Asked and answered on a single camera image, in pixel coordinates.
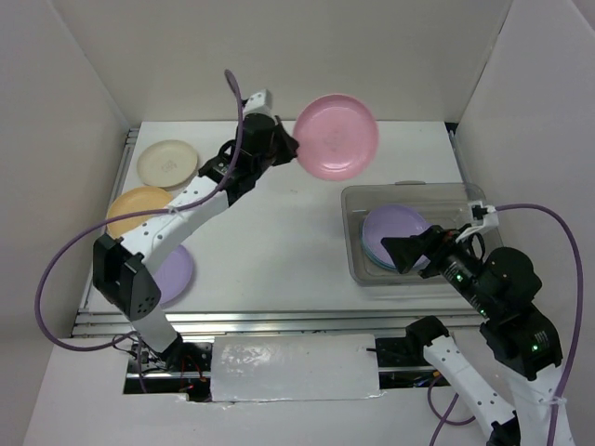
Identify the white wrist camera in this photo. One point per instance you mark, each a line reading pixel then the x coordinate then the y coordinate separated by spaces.
pixel 484 218
pixel 260 102

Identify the cream plastic plate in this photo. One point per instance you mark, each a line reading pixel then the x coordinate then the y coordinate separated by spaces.
pixel 167 164

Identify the clear plastic bin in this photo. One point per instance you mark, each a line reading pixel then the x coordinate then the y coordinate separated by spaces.
pixel 443 204

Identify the purple plastic plate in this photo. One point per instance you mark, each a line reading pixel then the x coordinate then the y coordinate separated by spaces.
pixel 174 275
pixel 397 221

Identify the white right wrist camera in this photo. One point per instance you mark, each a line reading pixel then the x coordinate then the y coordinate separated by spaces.
pixel 484 218

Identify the white foil cover panel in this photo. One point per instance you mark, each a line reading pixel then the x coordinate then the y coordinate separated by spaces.
pixel 294 367

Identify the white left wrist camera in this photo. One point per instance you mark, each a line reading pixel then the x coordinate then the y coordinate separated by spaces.
pixel 260 102

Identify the yellow plastic plate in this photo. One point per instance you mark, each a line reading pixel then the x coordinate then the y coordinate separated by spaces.
pixel 135 200

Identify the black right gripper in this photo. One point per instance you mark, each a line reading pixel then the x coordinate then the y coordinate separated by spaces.
pixel 432 245

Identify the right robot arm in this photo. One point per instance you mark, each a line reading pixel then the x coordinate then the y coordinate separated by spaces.
pixel 524 341

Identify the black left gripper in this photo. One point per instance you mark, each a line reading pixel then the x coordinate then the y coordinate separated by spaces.
pixel 289 146

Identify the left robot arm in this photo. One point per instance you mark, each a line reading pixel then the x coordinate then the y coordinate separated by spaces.
pixel 124 267

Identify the pink plastic plate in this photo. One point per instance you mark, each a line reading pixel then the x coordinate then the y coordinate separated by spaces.
pixel 338 137

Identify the blue plastic plate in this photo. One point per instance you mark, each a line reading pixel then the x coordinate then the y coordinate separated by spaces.
pixel 373 248

